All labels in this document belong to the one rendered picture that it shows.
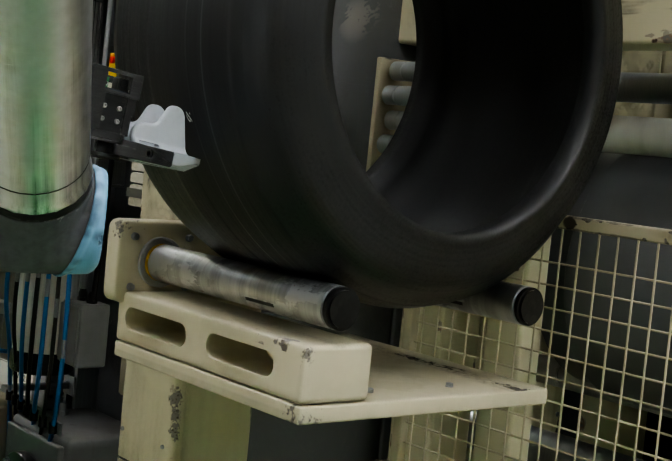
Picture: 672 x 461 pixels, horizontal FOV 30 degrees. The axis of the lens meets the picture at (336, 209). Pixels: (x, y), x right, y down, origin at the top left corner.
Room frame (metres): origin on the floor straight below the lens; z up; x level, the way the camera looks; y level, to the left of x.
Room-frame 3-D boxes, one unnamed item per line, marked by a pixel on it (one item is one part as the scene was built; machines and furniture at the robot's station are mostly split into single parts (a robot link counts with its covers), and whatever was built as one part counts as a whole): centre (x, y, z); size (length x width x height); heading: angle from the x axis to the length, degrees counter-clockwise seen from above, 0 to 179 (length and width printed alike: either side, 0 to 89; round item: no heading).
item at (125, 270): (1.60, 0.10, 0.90); 0.40 x 0.03 x 0.10; 130
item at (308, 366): (1.37, 0.10, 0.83); 0.36 x 0.09 x 0.06; 40
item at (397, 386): (1.46, -0.01, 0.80); 0.37 x 0.36 x 0.02; 130
